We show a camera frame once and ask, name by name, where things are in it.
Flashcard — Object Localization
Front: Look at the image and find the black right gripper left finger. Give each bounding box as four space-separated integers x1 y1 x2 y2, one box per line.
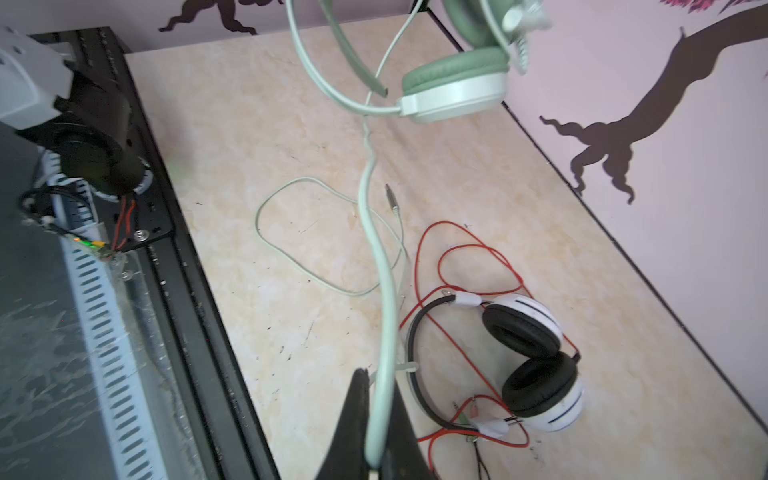
316 369 370 480

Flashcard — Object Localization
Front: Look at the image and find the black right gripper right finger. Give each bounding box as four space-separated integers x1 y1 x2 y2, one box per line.
381 389 434 480

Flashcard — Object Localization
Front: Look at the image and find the mint green over-ear headphones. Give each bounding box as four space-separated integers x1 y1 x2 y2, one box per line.
285 1 552 124

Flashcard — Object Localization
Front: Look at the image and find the white black over-ear headphones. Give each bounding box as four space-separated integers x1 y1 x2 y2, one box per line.
405 290 586 433

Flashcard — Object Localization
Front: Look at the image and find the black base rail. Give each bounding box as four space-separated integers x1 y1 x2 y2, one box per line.
34 27 279 479

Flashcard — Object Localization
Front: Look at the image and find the white slotted cable duct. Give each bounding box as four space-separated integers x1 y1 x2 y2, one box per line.
41 149 170 480

